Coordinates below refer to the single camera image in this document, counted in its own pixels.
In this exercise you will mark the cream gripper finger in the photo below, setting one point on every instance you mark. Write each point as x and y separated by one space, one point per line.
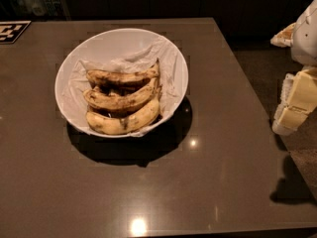
303 95

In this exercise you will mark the spotted banana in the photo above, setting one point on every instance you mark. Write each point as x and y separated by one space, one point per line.
120 126
134 79
116 103

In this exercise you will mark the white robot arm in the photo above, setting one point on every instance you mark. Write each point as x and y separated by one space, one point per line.
304 38

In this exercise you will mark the tan object behind arm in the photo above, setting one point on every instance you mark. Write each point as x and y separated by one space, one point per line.
283 39

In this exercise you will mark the white bowl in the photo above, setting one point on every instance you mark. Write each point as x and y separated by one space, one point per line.
124 50

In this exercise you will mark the white paper liner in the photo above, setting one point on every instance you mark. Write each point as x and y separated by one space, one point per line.
121 85

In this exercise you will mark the white plastic bottles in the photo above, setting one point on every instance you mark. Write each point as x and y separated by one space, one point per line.
41 8

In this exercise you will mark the black white marker tag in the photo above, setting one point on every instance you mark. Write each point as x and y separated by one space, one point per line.
10 31

